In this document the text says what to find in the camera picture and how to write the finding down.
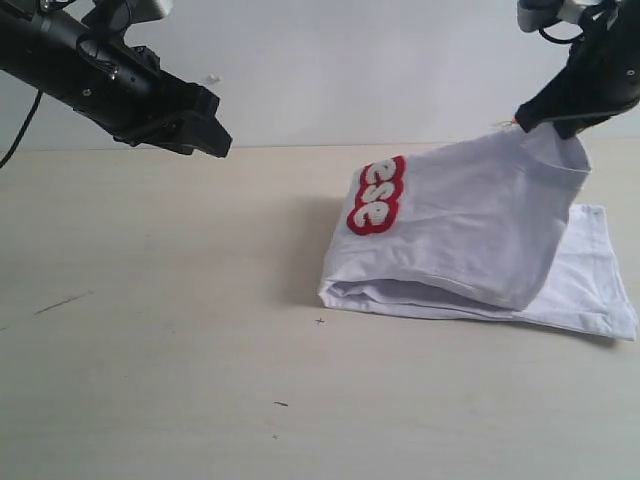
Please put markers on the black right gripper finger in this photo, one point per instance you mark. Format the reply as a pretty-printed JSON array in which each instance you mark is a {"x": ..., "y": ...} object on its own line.
[
  {"x": 549, "y": 105},
  {"x": 570, "y": 126}
]

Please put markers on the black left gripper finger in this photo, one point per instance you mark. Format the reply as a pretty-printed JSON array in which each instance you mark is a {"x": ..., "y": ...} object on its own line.
[{"x": 186, "y": 134}]

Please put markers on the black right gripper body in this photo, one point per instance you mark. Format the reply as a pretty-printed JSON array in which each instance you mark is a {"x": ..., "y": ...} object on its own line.
[{"x": 602, "y": 73}]

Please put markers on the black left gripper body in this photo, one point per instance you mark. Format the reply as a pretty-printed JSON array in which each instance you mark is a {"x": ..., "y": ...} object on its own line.
[{"x": 127, "y": 93}]

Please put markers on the white t-shirt red lettering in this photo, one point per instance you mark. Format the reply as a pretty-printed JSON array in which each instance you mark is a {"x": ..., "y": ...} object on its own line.
[{"x": 489, "y": 230}]

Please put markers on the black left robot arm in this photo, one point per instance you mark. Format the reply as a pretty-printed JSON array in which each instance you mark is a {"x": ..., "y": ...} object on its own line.
[{"x": 37, "y": 48}]

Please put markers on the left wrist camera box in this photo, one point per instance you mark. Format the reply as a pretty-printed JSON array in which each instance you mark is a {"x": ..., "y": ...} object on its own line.
[{"x": 127, "y": 12}]

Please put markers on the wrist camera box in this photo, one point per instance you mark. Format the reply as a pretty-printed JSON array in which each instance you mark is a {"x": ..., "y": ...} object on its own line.
[
  {"x": 533, "y": 15},
  {"x": 127, "y": 12}
]

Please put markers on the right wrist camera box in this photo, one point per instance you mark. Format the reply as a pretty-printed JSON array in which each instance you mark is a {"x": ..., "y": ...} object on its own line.
[{"x": 533, "y": 15}]

